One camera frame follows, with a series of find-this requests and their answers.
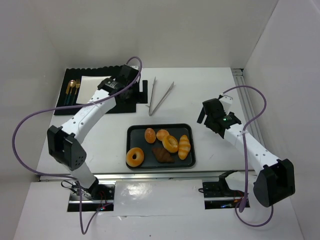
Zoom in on ring donut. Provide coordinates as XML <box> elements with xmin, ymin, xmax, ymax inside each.
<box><xmin>125</xmin><ymin>147</ymin><xmax>145</xmax><ymax>168</ymax></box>

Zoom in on gold spoon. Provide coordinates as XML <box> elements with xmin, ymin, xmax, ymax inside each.
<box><xmin>64</xmin><ymin>80</ymin><xmax>76</xmax><ymax>106</ymax></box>

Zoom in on metal tongs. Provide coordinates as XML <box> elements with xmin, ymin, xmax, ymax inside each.
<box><xmin>146</xmin><ymin>77</ymin><xmax>175</xmax><ymax>117</ymax></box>

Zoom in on white square plate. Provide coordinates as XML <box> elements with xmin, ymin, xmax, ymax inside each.
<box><xmin>75</xmin><ymin>76</ymin><xmax>111</xmax><ymax>105</ymax></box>

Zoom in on round sugared bun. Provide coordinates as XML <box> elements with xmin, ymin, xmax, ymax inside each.
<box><xmin>144</xmin><ymin>128</ymin><xmax>156</xmax><ymax>144</ymax></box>

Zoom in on round orange bun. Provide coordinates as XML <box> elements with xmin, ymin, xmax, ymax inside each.
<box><xmin>156</xmin><ymin>129</ymin><xmax>170</xmax><ymax>142</ymax></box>

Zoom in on gold fork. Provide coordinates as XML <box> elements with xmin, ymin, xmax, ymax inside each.
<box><xmin>71</xmin><ymin>79</ymin><xmax>81</xmax><ymax>106</ymax></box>

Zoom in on striped yellow bread roll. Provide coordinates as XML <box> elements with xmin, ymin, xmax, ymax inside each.
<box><xmin>178</xmin><ymin>135</ymin><xmax>191</xmax><ymax>160</ymax></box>

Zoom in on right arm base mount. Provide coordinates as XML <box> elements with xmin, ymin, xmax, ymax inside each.
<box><xmin>198</xmin><ymin>170</ymin><xmax>244</xmax><ymax>210</ymax></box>

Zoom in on aluminium rail right side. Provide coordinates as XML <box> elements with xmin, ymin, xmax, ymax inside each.
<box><xmin>231</xmin><ymin>68</ymin><xmax>265</xmax><ymax>146</ymax></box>

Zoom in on orange hollow bun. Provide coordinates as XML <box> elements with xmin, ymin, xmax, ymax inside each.
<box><xmin>162</xmin><ymin>135</ymin><xmax>179</xmax><ymax>153</ymax></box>

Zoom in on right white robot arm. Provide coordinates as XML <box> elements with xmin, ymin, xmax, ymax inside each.
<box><xmin>197</xmin><ymin>95</ymin><xmax>296</xmax><ymax>208</ymax></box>

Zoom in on chocolate croissant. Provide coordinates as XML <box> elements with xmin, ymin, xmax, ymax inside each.
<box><xmin>152</xmin><ymin>147</ymin><xmax>175</xmax><ymax>164</ymax></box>

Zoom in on black baking tray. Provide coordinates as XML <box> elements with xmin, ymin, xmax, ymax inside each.
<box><xmin>126</xmin><ymin>123</ymin><xmax>196</xmax><ymax>170</ymax></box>

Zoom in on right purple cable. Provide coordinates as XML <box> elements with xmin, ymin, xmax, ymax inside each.
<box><xmin>222</xmin><ymin>85</ymin><xmax>274</xmax><ymax>228</ymax></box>

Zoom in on black placemat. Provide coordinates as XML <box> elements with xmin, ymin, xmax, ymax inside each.
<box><xmin>54</xmin><ymin>65</ymin><xmax>149</xmax><ymax>116</ymax></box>

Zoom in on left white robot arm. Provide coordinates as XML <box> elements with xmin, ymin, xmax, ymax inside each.
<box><xmin>47</xmin><ymin>65</ymin><xmax>140</xmax><ymax>197</ymax></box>

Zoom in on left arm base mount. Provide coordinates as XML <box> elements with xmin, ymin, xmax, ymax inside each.
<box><xmin>60</xmin><ymin>180</ymin><xmax>116</xmax><ymax>213</ymax></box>

